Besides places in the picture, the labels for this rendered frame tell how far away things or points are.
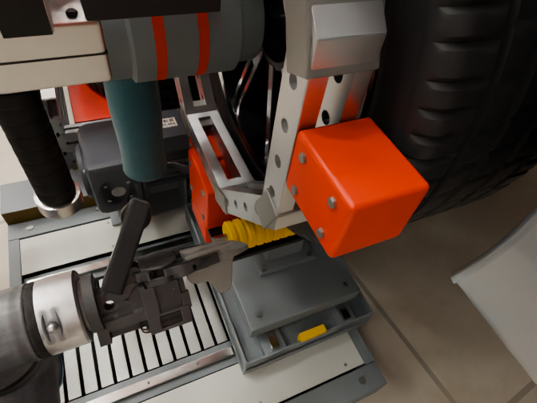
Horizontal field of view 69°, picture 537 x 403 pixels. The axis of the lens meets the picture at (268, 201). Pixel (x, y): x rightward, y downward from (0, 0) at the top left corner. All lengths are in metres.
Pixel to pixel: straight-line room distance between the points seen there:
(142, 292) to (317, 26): 0.35
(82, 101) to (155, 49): 0.95
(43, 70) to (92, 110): 1.04
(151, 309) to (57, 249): 0.80
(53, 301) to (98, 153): 0.57
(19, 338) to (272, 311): 0.59
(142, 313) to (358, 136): 0.34
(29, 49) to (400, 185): 0.28
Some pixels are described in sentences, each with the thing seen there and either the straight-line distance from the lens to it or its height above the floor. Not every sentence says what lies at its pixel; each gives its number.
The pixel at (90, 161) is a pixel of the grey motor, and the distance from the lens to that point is 1.00.
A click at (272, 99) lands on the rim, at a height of 0.73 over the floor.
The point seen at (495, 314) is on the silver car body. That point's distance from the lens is 0.44.
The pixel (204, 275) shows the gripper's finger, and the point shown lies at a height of 0.63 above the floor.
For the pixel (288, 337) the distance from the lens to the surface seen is 1.02.
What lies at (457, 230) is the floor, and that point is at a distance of 1.61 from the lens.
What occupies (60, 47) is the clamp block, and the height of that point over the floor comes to 0.93.
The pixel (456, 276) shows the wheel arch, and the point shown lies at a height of 0.76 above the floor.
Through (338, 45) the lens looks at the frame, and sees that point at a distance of 0.30.
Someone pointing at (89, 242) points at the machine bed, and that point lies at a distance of 1.26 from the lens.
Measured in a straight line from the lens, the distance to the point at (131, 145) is 0.76.
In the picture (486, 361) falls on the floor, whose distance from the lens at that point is 1.39.
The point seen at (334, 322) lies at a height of 0.16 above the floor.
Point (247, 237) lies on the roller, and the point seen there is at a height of 0.53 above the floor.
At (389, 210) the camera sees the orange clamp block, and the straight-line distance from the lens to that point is 0.31.
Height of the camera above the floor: 1.09
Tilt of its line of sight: 50 degrees down
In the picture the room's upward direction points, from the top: 11 degrees clockwise
